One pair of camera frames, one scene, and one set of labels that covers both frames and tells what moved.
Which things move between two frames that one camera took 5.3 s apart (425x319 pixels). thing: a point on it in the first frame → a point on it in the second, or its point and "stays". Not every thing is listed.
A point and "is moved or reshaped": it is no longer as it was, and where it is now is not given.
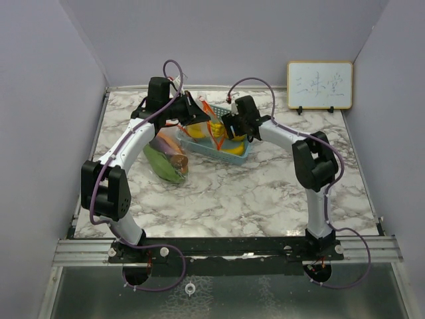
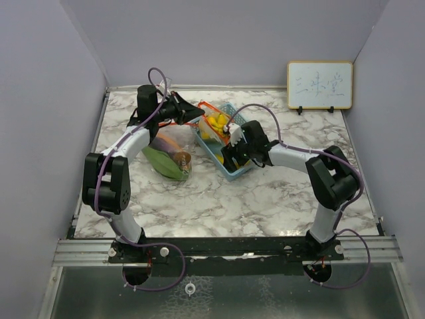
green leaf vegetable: (163, 165) stays
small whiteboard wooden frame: (319, 85) stays
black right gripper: (229, 121) → (228, 152)
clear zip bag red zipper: (208, 127) is moved or reshaped
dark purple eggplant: (161, 144) stays
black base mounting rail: (224, 256) stays
